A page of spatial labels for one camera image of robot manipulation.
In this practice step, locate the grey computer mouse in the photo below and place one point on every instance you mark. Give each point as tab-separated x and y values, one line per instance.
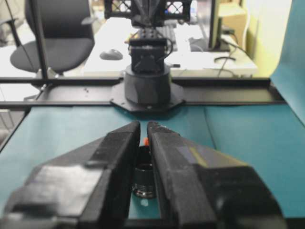
110	54

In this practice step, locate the small rounded white scrap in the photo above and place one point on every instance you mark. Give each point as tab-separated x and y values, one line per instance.
144	203

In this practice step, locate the black computer monitor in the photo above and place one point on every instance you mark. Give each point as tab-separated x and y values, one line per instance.
214	23

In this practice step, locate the blue-green table cloth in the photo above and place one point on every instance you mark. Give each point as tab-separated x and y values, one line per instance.
59	131

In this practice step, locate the white office desk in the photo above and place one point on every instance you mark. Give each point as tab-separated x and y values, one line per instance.
202	62

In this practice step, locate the black office chair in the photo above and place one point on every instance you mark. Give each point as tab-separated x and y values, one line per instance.
59	47

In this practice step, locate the brown cardboard box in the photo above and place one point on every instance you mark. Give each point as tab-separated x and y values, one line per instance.
234	19

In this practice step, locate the blue-green backdrop cloth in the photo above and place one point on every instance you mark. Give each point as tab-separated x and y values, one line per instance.
295	59

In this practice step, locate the black vertical frame post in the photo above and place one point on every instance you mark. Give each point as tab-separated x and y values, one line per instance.
38	35

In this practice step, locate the black frame rail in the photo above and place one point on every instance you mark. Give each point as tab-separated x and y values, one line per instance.
71	95

